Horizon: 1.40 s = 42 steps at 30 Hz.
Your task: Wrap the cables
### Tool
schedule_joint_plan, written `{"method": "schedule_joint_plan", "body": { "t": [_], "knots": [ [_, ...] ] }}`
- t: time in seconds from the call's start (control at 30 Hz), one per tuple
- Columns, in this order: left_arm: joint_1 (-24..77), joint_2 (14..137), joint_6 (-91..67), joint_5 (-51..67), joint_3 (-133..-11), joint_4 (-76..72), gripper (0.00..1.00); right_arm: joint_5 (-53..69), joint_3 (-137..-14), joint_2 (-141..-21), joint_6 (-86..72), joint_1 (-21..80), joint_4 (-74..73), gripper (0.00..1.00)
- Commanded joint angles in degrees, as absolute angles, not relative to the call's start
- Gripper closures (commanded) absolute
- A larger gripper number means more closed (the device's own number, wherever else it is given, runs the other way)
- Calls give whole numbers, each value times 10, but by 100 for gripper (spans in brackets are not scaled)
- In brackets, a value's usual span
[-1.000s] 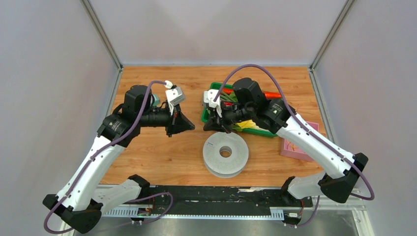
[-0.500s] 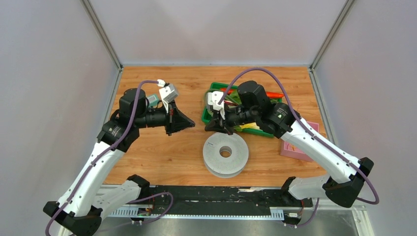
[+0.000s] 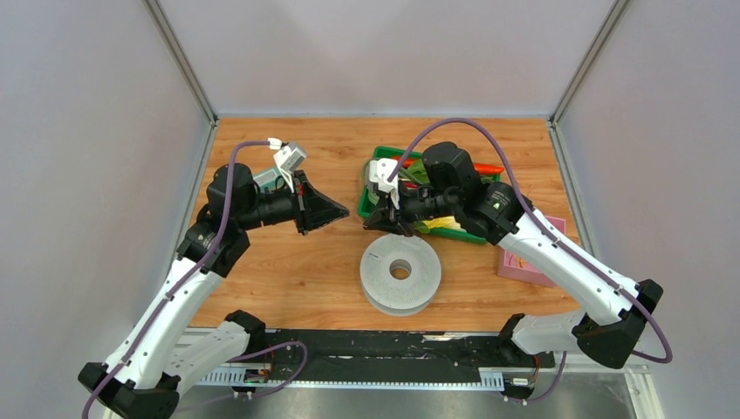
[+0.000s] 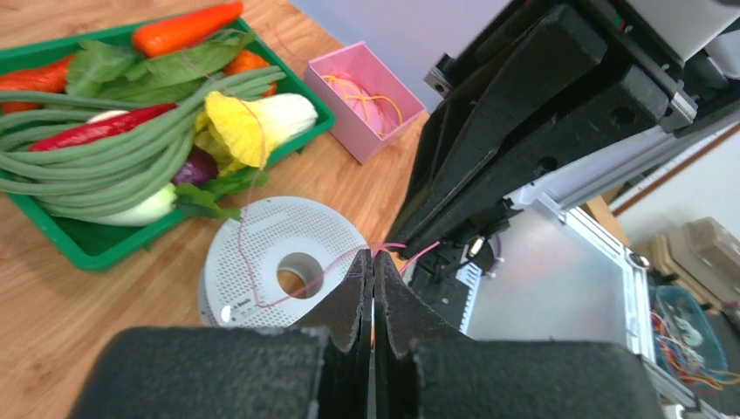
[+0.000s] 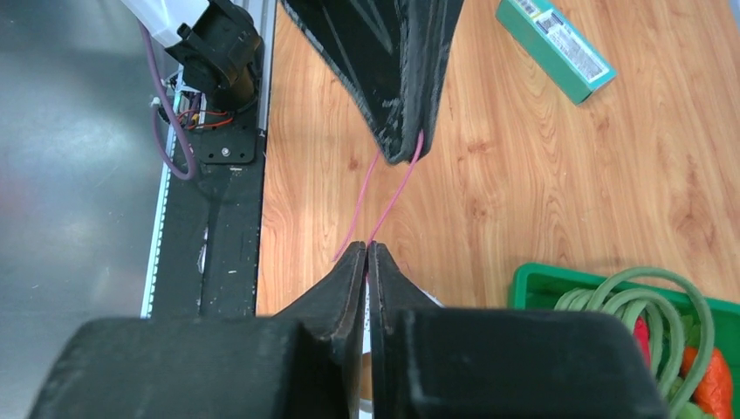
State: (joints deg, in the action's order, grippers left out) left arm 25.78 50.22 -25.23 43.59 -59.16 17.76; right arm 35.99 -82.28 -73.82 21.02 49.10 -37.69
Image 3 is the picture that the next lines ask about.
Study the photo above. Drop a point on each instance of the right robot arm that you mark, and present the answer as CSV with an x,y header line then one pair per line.
x,y
613,309

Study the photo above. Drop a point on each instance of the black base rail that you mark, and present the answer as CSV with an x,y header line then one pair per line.
x,y
305,358

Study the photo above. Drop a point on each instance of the orange carrot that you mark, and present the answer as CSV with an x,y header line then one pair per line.
x,y
488,170

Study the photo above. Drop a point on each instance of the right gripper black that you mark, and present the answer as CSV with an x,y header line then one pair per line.
x,y
387,218

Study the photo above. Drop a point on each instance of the teal small box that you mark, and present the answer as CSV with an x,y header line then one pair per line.
x,y
268,181

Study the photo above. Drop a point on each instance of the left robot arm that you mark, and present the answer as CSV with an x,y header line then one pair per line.
x,y
146,376

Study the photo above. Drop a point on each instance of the grey filament spool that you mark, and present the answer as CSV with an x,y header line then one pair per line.
x,y
399,275

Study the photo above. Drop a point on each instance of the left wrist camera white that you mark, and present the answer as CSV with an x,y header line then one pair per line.
x,y
288,157

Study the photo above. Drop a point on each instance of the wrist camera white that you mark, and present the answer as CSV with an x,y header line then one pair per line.
x,y
288,157
383,174

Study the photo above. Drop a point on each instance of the green plastic tray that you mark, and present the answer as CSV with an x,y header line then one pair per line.
x,y
412,172

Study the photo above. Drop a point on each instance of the pink plastic box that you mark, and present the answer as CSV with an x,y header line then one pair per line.
x,y
520,272

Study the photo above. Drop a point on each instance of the yellow napa cabbage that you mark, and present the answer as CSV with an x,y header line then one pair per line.
x,y
447,222

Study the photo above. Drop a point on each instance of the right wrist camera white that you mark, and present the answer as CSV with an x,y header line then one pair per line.
x,y
383,174

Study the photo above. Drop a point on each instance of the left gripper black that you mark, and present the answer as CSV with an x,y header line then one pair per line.
x,y
311,209

